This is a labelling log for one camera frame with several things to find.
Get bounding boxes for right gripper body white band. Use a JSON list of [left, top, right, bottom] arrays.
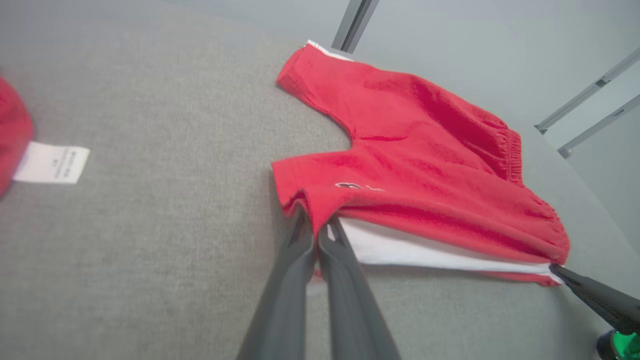
[[596, 330, 640, 360]]

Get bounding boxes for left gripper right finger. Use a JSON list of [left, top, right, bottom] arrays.
[[317, 216, 401, 360]]

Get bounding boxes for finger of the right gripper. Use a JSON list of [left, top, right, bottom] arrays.
[[550, 264, 640, 318], [552, 270, 640, 335]]

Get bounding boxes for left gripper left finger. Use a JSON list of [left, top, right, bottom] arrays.
[[237, 207, 316, 360]]

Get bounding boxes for red white basketball jersey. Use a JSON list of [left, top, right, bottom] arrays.
[[0, 75, 91, 201]]

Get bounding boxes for grey metal wall rail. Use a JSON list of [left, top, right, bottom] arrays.
[[557, 92, 640, 159], [535, 47, 640, 134]]

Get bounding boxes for grey metal partition post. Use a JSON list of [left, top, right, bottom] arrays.
[[331, 0, 379, 53]]

